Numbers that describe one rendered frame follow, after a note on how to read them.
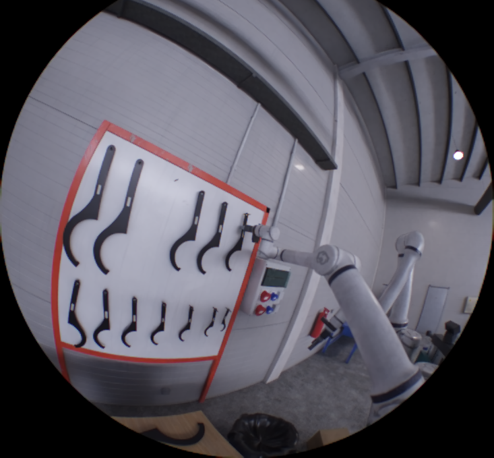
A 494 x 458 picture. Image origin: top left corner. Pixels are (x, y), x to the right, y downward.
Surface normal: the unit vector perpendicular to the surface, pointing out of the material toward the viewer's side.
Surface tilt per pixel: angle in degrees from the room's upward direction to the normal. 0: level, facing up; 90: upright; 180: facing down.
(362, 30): 173
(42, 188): 90
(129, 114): 90
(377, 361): 88
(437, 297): 90
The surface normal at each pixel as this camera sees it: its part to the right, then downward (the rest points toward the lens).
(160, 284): 0.62, 0.04
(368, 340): -0.85, -0.38
